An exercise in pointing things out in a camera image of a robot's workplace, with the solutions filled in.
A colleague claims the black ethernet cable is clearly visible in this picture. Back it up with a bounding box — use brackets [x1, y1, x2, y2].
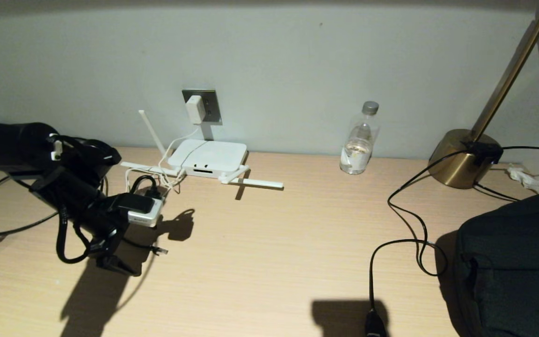
[0, 136, 169, 256]

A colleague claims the white router with antennas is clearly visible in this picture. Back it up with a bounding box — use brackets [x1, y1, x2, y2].
[121, 110, 284, 190]

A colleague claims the clear plastic water bottle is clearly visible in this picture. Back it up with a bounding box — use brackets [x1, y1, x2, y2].
[340, 100, 381, 175]

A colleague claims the brass desk lamp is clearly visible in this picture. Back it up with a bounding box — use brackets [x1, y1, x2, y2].
[428, 0, 539, 190]

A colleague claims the black fabric backpack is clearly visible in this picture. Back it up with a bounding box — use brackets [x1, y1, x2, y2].
[452, 191, 539, 337]

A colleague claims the left braided black cable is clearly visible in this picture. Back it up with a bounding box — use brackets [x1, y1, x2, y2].
[56, 206, 93, 264]

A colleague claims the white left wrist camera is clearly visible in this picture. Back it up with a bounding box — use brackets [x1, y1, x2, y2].
[110, 193, 164, 228]

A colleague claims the black left camera cable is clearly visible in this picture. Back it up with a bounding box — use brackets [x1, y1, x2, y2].
[129, 175, 163, 201]

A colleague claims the grey wall socket plate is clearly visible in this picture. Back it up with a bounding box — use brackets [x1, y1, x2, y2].
[182, 89, 222, 125]

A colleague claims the black lamp power cable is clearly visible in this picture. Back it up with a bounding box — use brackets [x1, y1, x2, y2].
[368, 140, 539, 337]

